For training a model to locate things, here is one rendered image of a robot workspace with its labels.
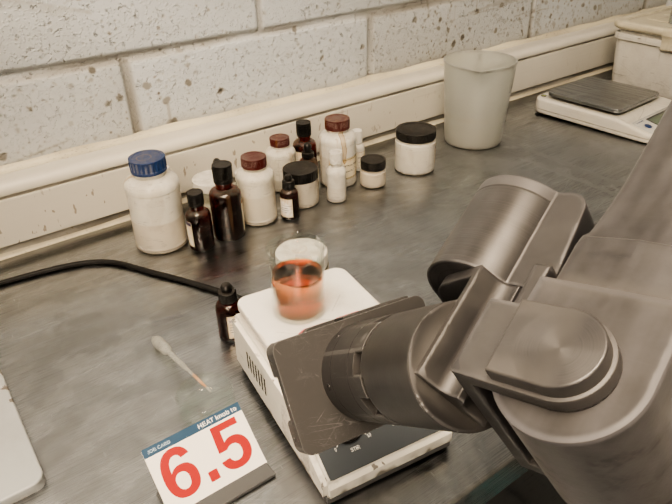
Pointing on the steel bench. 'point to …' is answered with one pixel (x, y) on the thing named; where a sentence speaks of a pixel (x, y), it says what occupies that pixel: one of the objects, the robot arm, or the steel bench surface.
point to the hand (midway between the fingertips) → (314, 373)
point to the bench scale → (606, 107)
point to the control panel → (369, 448)
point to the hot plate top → (349, 297)
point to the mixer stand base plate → (16, 453)
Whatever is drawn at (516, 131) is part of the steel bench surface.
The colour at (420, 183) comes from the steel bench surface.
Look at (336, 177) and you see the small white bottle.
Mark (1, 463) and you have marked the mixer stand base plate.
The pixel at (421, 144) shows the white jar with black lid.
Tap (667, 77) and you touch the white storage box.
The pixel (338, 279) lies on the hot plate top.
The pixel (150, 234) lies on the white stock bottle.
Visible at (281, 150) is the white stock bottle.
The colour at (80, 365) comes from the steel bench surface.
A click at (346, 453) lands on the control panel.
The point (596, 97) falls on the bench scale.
